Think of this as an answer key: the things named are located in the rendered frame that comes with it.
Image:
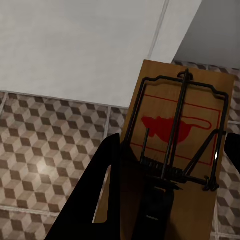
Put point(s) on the mousetrap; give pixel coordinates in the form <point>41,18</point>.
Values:
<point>171,151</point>

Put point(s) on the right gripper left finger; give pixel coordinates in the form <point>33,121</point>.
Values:
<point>75,220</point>

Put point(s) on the furniture sink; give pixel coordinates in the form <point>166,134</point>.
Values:
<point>87,50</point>

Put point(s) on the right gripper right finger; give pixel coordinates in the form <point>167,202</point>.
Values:
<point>232,149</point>

